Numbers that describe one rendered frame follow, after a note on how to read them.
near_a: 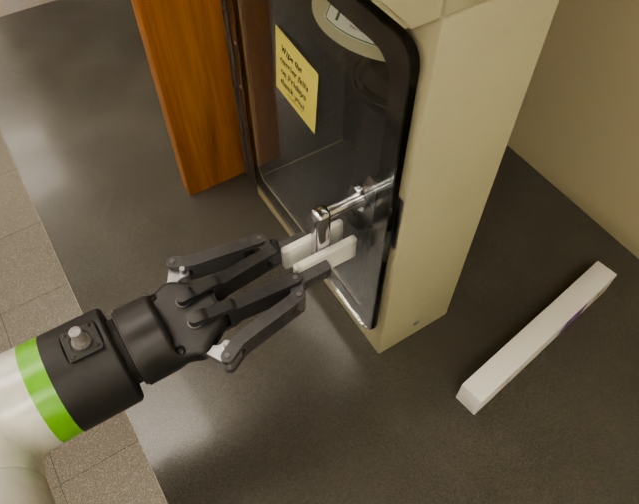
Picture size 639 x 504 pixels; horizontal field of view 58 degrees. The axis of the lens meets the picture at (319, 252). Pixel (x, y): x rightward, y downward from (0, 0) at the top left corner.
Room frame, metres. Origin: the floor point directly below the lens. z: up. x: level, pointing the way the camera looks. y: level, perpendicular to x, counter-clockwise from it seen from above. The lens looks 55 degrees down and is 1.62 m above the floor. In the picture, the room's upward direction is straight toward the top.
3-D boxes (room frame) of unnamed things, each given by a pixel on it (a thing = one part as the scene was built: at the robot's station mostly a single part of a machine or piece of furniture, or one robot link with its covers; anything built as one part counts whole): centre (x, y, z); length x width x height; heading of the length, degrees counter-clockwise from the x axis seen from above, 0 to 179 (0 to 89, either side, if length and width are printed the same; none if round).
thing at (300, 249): (0.35, 0.01, 1.14); 0.07 x 0.01 x 0.03; 123
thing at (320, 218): (0.35, -0.02, 1.17); 0.05 x 0.03 x 0.10; 122
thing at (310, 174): (0.45, 0.02, 1.19); 0.30 x 0.01 x 0.40; 32
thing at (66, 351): (0.21, 0.20, 1.15); 0.09 x 0.06 x 0.12; 32
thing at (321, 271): (0.30, 0.01, 1.14); 0.05 x 0.03 x 0.01; 122
